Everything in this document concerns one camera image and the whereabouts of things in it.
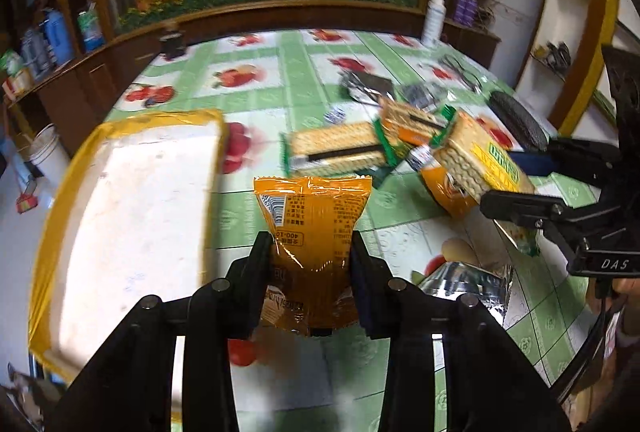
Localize yellow green cracker pack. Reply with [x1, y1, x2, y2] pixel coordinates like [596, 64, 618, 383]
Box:
[399, 106, 535, 220]

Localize silver foil packet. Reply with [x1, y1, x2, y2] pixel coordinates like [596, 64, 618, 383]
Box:
[412, 262, 513, 325]

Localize orange snack packet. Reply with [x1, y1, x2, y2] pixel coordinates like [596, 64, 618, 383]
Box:
[254, 176, 372, 336]

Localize orange cracker pack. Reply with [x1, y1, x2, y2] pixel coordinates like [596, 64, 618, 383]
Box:
[373, 97, 447, 161]

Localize person right hand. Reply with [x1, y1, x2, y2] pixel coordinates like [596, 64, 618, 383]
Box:
[605, 278, 639, 380]

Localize black oval case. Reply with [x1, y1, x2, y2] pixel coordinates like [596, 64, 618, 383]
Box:
[488, 91, 548, 152]

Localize fruit pattern tablecloth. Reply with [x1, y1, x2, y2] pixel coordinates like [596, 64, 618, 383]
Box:
[110, 29, 594, 431]

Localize black eyeglasses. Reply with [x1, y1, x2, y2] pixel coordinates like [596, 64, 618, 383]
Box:
[438, 55, 483, 94]

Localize yellow white tray box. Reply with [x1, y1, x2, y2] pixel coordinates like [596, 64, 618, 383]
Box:
[28, 109, 230, 382]

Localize clear dark snack packet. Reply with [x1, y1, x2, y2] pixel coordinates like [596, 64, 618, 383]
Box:
[400, 82, 448, 111]

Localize purple bottles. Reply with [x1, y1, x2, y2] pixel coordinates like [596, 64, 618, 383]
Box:
[454, 0, 477, 27]

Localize white spray bottle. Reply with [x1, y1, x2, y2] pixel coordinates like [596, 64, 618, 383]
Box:
[421, 0, 446, 48]

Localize dark foil packet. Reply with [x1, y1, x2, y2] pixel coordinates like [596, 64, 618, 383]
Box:
[341, 70, 395, 105]

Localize blue white candy cube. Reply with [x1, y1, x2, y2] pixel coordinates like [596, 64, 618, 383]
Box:
[323, 107, 346, 126]

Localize white plastic bucket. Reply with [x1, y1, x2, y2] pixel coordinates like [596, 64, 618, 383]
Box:
[28, 123, 70, 187]

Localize small dark jar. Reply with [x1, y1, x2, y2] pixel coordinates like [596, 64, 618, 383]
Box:
[160, 20, 186, 60]

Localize green white refill pouch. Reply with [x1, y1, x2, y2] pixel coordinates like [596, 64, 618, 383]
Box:
[77, 2, 105, 53]

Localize blue water jug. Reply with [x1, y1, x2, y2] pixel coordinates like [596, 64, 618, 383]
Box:
[44, 10, 74, 66]

